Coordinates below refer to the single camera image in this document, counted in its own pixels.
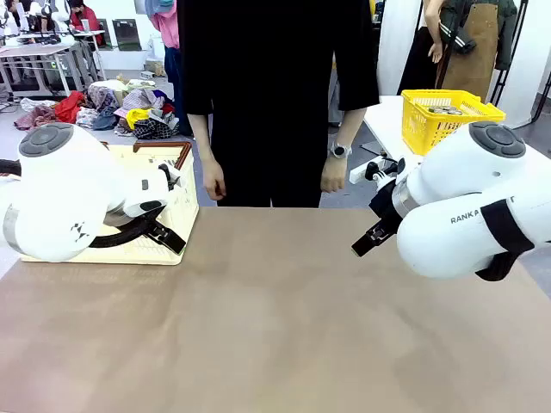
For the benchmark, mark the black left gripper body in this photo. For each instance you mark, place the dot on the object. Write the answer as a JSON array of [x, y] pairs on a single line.
[[131, 221]]

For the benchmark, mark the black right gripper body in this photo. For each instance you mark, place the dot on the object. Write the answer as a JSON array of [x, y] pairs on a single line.
[[385, 206]]

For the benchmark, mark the green drink can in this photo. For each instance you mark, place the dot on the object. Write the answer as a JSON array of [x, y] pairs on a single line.
[[436, 110]]

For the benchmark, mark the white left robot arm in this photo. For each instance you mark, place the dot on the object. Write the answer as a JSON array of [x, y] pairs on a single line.
[[60, 193]]

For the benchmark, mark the person's right forearm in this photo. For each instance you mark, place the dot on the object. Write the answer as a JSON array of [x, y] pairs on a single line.
[[201, 135]]

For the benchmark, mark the person's left forearm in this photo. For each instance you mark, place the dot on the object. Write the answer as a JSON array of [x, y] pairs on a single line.
[[349, 127]]

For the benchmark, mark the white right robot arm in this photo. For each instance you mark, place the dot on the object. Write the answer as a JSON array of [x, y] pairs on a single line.
[[452, 185]]

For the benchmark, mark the cream shopping basket brown rim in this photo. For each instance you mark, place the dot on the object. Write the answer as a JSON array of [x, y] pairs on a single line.
[[185, 202]]

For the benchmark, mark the yellow plastic basket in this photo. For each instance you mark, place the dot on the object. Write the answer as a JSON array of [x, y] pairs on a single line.
[[424, 125]]

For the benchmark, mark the person's left hand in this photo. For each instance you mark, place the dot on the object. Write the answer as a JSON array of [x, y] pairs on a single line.
[[333, 176]]

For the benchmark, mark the person's right hand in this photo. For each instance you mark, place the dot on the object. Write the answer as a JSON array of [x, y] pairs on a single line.
[[214, 178]]

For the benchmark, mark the silver wristwatch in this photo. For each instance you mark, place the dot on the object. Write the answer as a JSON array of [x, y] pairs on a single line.
[[340, 150]]

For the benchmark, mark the white side table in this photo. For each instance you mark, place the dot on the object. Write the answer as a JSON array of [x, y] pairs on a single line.
[[387, 120]]

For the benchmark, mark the black white checked cloth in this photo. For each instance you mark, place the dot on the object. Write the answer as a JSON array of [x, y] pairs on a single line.
[[155, 129]]

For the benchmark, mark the blue denim cloth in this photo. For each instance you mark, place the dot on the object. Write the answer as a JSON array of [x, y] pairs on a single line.
[[104, 120]]

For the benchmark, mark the yellow cloth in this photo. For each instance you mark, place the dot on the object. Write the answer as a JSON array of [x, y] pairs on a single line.
[[138, 116]]

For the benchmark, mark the red cloth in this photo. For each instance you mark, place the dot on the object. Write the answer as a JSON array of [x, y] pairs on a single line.
[[69, 107]]

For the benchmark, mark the pink patterned cloth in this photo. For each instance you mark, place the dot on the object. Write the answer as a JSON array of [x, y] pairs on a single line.
[[36, 120]]

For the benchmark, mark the navy trousers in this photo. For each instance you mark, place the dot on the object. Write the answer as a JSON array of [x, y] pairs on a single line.
[[174, 86]]

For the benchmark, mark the black hanging dress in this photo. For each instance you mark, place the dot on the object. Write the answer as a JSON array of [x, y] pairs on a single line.
[[417, 64]]

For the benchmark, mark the person in black clothes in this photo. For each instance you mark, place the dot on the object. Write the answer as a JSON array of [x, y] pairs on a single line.
[[275, 107]]

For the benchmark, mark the cardboard box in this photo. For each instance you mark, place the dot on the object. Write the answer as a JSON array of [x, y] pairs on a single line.
[[154, 68]]

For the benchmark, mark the white partition panel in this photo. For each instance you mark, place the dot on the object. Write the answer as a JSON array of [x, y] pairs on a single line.
[[396, 43]]

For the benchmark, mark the brown apron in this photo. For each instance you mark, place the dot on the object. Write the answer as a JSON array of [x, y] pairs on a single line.
[[473, 56]]

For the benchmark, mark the beige mannequin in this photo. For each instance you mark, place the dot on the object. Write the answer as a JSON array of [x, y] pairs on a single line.
[[432, 26]]

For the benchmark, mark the dark framed board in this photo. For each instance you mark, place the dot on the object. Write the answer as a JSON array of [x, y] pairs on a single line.
[[127, 34]]

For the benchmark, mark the grey metal work table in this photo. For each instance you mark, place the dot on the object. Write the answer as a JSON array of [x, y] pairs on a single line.
[[34, 51]]

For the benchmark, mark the pink shirt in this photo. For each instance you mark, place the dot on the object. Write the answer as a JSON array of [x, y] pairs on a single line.
[[168, 26]]

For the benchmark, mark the person in red top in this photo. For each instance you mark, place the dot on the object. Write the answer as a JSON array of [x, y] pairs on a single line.
[[84, 21]]

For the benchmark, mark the dark green jacket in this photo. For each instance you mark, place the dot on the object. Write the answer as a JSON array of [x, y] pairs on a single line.
[[508, 34]]

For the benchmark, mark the black rack stand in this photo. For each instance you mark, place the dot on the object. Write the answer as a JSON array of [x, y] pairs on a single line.
[[518, 30]]

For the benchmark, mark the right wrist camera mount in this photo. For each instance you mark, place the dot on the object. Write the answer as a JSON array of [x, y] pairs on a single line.
[[379, 172]]

